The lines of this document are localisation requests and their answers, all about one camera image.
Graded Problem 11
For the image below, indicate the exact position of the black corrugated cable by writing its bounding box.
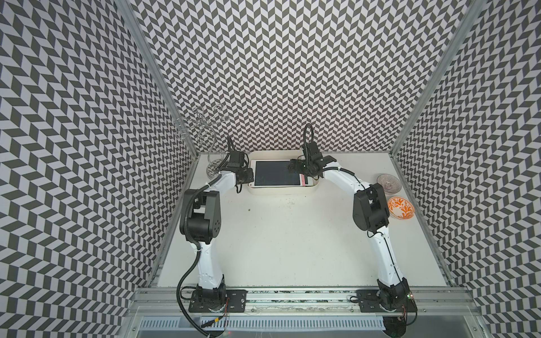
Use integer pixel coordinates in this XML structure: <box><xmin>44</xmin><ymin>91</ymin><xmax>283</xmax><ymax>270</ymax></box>
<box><xmin>175</xmin><ymin>189</ymin><xmax>221</xmax><ymax>338</ymax></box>

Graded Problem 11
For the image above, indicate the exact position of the aluminium front rail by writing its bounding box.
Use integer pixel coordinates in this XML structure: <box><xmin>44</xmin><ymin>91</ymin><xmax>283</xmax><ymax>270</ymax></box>
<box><xmin>126</xmin><ymin>286</ymin><xmax>478</xmax><ymax>317</ymax></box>

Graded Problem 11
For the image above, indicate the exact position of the clear glass bowl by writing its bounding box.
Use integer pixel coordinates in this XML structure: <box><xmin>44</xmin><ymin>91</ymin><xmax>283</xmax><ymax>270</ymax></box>
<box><xmin>377</xmin><ymin>174</ymin><xmax>402</xmax><ymax>195</ymax></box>

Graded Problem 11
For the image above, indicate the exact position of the orange patterned bowl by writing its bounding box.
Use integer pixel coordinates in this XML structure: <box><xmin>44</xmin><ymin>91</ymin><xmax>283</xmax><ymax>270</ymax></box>
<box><xmin>387</xmin><ymin>196</ymin><xmax>415</xmax><ymax>221</ymax></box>

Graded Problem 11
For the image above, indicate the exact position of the silver wire stand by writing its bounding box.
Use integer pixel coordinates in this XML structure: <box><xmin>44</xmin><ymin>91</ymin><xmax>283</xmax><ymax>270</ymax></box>
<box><xmin>175</xmin><ymin>104</ymin><xmax>229</xmax><ymax>180</ymax></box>

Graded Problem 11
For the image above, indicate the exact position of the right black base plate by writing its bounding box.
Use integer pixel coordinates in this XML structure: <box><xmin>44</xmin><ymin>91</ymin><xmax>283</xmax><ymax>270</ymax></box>
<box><xmin>355</xmin><ymin>290</ymin><xmax>418</xmax><ymax>314</ymax></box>

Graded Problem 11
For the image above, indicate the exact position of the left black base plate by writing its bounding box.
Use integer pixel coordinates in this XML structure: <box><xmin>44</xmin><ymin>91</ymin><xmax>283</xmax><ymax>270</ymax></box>
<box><xmin>188</xmin><ymin>289</ymin><xmax>247</xmax><ymax>313</ymax></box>

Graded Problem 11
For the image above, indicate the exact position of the cream storage box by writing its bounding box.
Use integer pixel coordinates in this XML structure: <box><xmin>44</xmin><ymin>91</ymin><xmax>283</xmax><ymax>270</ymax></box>
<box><xmin>248</xmin><ymin>150</ymin><xmax>318</xmax><ymax>195</ymax></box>

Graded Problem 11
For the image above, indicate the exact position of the pink edged writing tablet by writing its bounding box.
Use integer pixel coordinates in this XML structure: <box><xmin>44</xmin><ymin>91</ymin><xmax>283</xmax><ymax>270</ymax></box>
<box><xmin>249</xmin><ymin>160</ymin><xmax>312</xmax><ymax>188</ymax></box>

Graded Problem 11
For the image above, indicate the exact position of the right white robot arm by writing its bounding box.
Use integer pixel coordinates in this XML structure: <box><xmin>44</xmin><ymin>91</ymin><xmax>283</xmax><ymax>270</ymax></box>
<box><xmin>288</xmin><ymin>141</ymin><xmax>411</xmax><ymax>312</ymax></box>

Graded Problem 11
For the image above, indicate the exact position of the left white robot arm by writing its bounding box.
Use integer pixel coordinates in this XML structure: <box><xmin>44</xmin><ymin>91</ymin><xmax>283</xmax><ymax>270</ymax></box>
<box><xmin>179</xmin><ymin>150</ymin><xmax>254</xmax><ymax>310</ymax></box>

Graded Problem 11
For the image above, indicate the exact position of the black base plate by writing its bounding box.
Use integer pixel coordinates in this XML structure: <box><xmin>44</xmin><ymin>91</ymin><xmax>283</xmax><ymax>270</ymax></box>
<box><xmin>188</xmin><ymin>289</ymin><xmax>247</xmax><ymax>313</ymax></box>
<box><xmin>355</xmin><ymin>290</ymin><xmax>418</xmax><ymax>314</ymax></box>

